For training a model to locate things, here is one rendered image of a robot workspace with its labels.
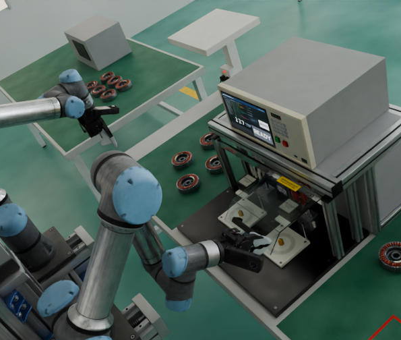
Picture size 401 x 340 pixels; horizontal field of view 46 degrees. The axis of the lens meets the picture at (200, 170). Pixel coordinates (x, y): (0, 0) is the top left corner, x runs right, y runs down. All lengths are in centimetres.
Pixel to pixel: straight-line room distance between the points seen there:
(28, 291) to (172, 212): 85
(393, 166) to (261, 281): 61
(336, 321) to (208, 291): 127
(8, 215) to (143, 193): 79
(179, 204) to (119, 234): 111
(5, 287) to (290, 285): 93
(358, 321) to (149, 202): 85
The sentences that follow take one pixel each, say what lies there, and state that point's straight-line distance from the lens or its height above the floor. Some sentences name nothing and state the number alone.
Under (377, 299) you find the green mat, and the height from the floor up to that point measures 75.
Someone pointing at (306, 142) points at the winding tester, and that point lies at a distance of 151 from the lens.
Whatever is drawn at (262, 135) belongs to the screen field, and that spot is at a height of 117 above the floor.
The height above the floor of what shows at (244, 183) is 92.
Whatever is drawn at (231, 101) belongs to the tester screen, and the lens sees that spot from 175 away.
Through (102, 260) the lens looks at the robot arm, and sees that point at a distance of 114.
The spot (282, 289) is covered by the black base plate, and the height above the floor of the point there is 77.
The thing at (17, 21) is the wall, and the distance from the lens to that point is 600.
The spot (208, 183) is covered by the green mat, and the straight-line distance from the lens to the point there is 224.
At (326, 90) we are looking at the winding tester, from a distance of 158.
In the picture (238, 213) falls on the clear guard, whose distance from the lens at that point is 161.
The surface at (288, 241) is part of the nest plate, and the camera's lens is 183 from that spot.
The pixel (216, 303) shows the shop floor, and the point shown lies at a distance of 273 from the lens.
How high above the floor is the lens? 215
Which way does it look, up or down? 37 degrees down
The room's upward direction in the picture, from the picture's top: 22 degrees counter-clockwise
